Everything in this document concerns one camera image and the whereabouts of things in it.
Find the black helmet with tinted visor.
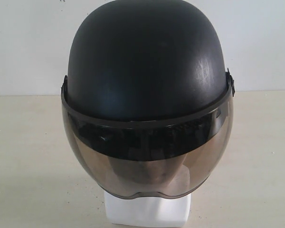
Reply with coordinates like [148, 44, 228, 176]
[61, 0, 235, 200]

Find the white mannequin head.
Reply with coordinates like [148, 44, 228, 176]
[104, 191, 191, 228]

